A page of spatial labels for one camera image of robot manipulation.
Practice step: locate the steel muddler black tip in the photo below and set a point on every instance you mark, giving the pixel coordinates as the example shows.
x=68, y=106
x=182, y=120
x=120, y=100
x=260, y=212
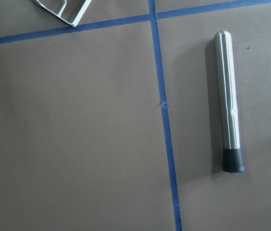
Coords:
x=232, y=161

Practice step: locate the white wire cup rack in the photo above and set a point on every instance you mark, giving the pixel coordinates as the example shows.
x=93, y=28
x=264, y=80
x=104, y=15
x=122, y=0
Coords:
x=69, y=11

